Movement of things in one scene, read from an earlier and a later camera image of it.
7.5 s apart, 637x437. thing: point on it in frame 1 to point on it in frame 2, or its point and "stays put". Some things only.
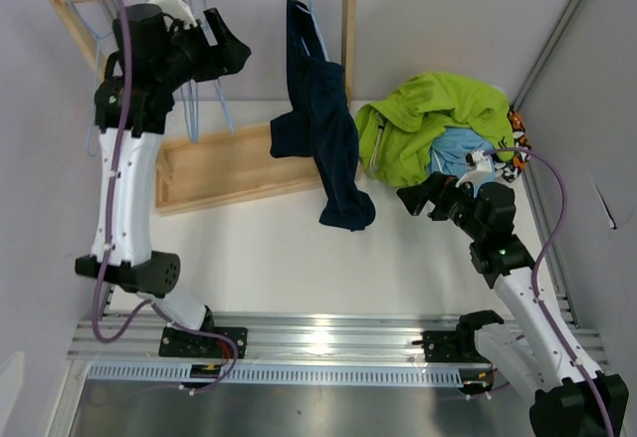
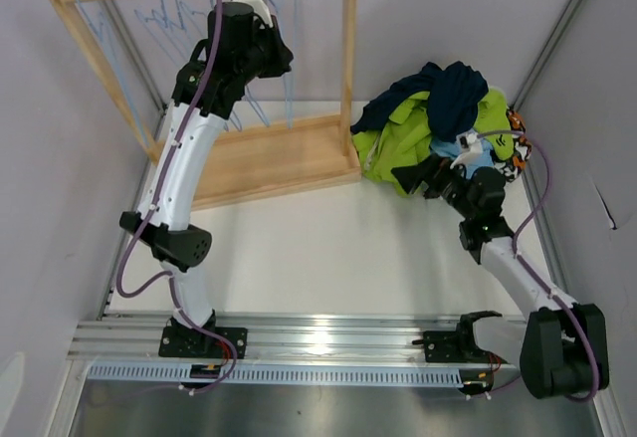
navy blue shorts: (322, 123) to (454, 90)
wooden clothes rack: (233, 165) stays put
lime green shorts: (394, 135) stays put
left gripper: (226, 57) to (283, 56)
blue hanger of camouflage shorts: (97, 37) to (113, 63)
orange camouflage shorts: (522, 149) stays put
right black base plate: (458, 346) stays put
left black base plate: (177, 342) stays put
